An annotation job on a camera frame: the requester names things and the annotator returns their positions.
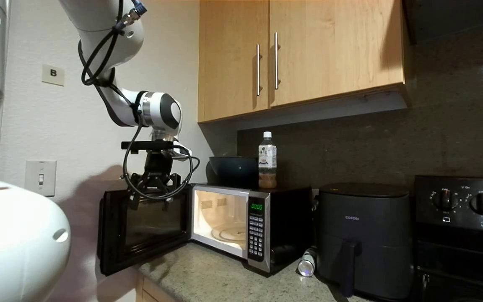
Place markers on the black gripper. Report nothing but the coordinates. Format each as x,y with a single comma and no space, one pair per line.
159,164

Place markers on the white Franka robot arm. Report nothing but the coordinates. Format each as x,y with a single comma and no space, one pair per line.
13,240

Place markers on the glass microwave turntable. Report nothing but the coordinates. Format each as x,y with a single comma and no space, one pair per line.
227,233

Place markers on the steel microwave body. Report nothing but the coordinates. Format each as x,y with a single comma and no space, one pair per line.
278,228

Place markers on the dark blue bowl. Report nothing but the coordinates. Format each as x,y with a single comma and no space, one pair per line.
234,169

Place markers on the tea bottle with white cap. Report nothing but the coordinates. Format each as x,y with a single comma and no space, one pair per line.
268,159

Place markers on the small clear plastic bottle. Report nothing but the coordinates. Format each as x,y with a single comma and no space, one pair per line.
308,265

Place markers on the black air fryer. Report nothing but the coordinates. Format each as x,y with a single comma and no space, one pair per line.
365,240

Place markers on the black stove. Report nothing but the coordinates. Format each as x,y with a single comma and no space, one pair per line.
465,251

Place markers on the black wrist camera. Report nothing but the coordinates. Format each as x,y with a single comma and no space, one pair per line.
150,144

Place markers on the white light switch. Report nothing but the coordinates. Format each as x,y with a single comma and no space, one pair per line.
41,178

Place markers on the white wall outlet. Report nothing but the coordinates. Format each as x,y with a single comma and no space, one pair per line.
53,75

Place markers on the wooden wall cabinet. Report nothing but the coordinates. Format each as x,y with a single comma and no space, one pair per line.
320,50

